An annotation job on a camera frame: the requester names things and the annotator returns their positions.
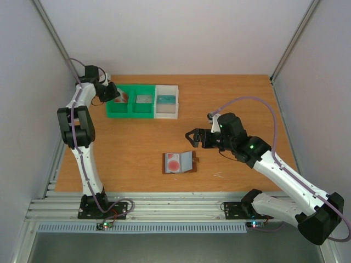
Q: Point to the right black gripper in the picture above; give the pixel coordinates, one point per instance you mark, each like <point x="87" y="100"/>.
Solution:
<point x="204" y="138"/>

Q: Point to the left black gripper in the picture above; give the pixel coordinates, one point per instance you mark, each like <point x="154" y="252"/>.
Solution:
<point x="114" y="93"/>

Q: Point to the red circle card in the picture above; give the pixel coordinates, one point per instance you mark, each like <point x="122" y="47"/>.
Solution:
<point x="122" y="98"/>
<point x="172" y="163"/>

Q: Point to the brown leather card holder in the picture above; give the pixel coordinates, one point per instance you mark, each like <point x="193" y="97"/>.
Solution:
<point x="188" y="162"/>

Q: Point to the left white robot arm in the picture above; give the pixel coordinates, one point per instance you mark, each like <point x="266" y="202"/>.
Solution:
<point x="78" y="132"/>

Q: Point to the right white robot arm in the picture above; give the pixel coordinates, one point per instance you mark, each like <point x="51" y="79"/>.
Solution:
<point x="313" y="211"/>

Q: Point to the teal card in bin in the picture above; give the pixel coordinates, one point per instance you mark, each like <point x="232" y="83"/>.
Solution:
<point x="166" y="99"/>

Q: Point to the green two-compartment bin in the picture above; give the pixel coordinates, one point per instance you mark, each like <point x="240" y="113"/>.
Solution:
<point x="131" y="109"/>

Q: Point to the white translucent bin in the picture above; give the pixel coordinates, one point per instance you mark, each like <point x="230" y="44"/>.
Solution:
<point x="166" y="111"/>

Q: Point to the right green circuit board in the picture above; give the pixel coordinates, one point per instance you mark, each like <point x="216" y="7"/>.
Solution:
<point x="255" y="224"/>

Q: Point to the green circuit board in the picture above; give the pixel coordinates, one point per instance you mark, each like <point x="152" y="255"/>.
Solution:
<point x="255" y="224"/>
<point x="104" y="226"/>

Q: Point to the left green circuit board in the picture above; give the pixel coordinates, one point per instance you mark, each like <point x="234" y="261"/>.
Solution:
<point x="104" y="226"/>

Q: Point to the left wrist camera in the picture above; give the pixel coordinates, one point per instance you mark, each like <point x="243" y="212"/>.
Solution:
<point x="105" y="79"/>

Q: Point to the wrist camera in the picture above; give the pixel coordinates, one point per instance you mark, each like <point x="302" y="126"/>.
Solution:
<point x="213" y="120"/>
<point x="105" y="79"/>

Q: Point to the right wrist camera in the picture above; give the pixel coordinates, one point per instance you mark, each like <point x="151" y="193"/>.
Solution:
<point x="213" y="120"/>

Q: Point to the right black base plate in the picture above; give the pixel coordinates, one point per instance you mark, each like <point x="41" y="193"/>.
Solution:
<point x="234" y="211"/>

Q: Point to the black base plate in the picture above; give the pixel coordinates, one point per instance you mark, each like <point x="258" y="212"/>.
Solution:
<point x="89" y="210"/>
<point x="234" y="211"/>

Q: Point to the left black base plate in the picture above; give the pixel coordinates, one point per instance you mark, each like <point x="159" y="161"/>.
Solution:
<point x="89" y="210"/>

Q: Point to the aluminium rail frame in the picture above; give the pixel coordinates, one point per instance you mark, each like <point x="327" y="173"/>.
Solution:
<point x="149" y="206"/>

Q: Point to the grey slotted cable duct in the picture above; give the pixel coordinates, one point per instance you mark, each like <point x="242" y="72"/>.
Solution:
<point x="143" y="227"/>

